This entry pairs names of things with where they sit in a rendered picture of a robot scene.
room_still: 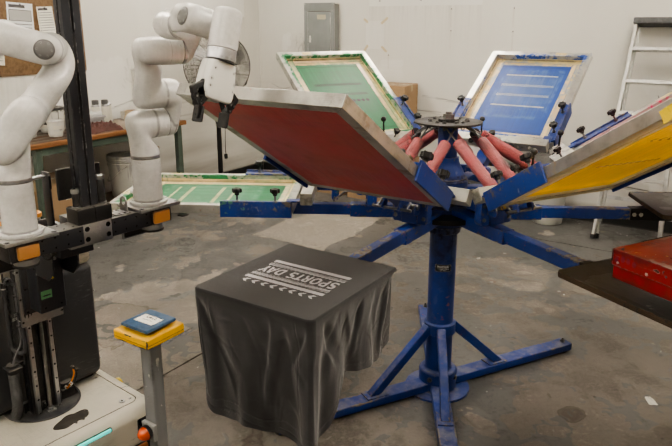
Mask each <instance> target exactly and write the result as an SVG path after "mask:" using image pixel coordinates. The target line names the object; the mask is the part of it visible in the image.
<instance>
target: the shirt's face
mask: <svg viewBox="0 0 672 446"><path fill-rule="evenodd" d="M278 259H279V260H283V261H287V262H291V263H295V264H300V265H304V266H308V267H312V268H316V269H320V270H324V271H328V272H332V273H336V274H341V275H345V276H349V277H353V278H352V279H350V280H348V281H347V282H345V283H343V284H342V285H340V286H338V287H337V288H335V289H333V290H332V291H330V292H328V293H327V294H325V295H323V296H322V297H320V298H318V299H317V300H312V299H308V298H304V297H301V296H297V295H294V294H290V293H286V292H283V291H279V290H275V289H272V288H268V287H265V286H261V285H257V284H254V283H250V282H246V281H243V280H239V279H238V278H240V277H242V276H244V275H246V274H248V273H250V272H253V271H255V270H257V269H259V268H261V267H263V266H265V265H267V264H270V263H272V262H274V261H276V260H278ZM394 268H396V267H392V266H388V265H384V264H379V263H375V262H370V261H366V260H361V259H357V258H352V257H348V256H344V255H339V254H335V253H330V252H326V251H321V250H317V249H313V248H308V247H304V246H299V245H295V244H287V245H285V246H283V247H281V248H279V249H276V250H274V251H272V252H270V253H267V254H265V255H263V256H261V257H259V258H256V259H254V260H252V261H250V262H247V263H245V264H243V265H241V266H239V267H236V268H234V269H232V270H230V271H227V272H225V273H223V274H221V275H219V276H216V277H214V278H212V279H210V280H207V281H205V282H203V283H201V284H199V285H197V287H199V288H203V289H206V290H209V291H213V292H216V293H219V294H223V295H226V296H230V297H233V298H236V299H240V300H243V301H246V302H250V303H253V304H256V305H260V306H263V307H267V308H270V309H273V310H277V311H280V312H283V313H287V314H290V315H294V316H297V317H300V318H304V319H307V320H312V319H315V318H316V317H318V316H319V315H321V314H323V313H324V312H326V311H327V310H329V309H330V308H332V307H334V306H335V305H337V304H338V303H340V302H341V301H343V300H345V299H346V298H348V297H349V296H351V295H353V294H354V293H356V292H357V291H359V290H360V289H362V288H364V287H365V286H367V285H368V284H370V283H371V282H373V281H375V280H376V279H378V278H379V277H381V276H383V275H384V274H386V273H387V272H389V271H390V270H392V269H394Z"/></svg>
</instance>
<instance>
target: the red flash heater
mask: <svg viewBox="0 0 672 446"><path fill-rule="evenodd" d="M611 264H612V265H614V266H613V274H612V277H613V278H615V279H618V280H620V281H622V282H625V283H627V284H630V285H632V286H634V287H637V288H639V289H642V290H644V291H647V292H649V293H651V294H654V295H656V296H659V297H661V298H663V299H666V300H668V301H671V302H672V236H668V237H663V238H659V239H654V240H649V241H644V242H639V243H635V244H630V245H625V246H620V247H616V248H613V250H612V259H611Z"/></svg>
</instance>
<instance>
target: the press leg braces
mask: <svg viewBox="0 0 672 446"><path fill-rule="evenodd" d="M455 321H456V320H455ZM429 332H430V328H429V327H428V326H427V325H426V324H423V326H422V327H421V328H420V329H419V330H418V332H417V333H416V334H415V335H414V336H413V338H412V339H411V340H410V341H409V342H408V344H407V345H406V346H405V347H404V348H403V350H402V351H401V352H400V353H399V354H398V356H397V357H396V358H395V359H394V361H393V362H392V363H391V364H390V365H389V367H388V368H387V369H386V370H385V371H384V373H383V374H382V375H381V376H380V377H379V379H378V380H377V381H376V382H375V383H374V385H373V386H372V387H371V388H370V389H369V391H365V392H361V394H362V395H363V396H364V397H365V398H366V399H367V400H368V401H370V400H374V399H377V398H381V397H384V396H388V395H389V394H388V393H387V392H386V391H385V388H386V387H387V386H388V385H389V384H390V382H391V381H392V380H393V379H394V378H395V376H396V375H397V374H398V373H399V372H400V370H401V369H402V368H403V367H404V365H405V364H406V363H407V362H408V361H409V359H410V358H411V357H412V356H413V355H414V353H415V352H416V351H417V350H418V348H419V347H420V346H421V345H422V344H423V342H424V341H425V345H426V339H427V338H428V336H429ZM455 332H457V333H458V334H459V335H460V336H461V337H463V338H464V339H465V340H466V341H467V342H469V343H470V344H471V345H472V346H474V347H475V348H476V349H477V350H478V351H480V352H481V353H482V354H483V355H484V356H486V357H487V358H483V359H481V360H482V361H484V362H485V363H487V364H488V365H489V366H492V365H496V364H499V363H503V362H506V361H507V360H506V359H505V358H503V357H502V356H500V355H499V354H498V355H496V354H495V353H494V352H493V351H492V350H490V349H489V348H488V347H487V346H486V345H484V344H483V343H482V342H481V341H480V340H478V339H477V338H476V337H475V336H474V335H472V334H471V333H470V332H469V331H468V330H467V329H465V328H464V327H463V326H462V325H461V324H459V323H458V322H457V321H456V326H455ZM437 349H438V368H439V395H440V410H436V417H437V424H438V426H454V422H453V416H452V411H450V403H449V377H448V359H447V343H446V330H445V329H437Z"/></svg>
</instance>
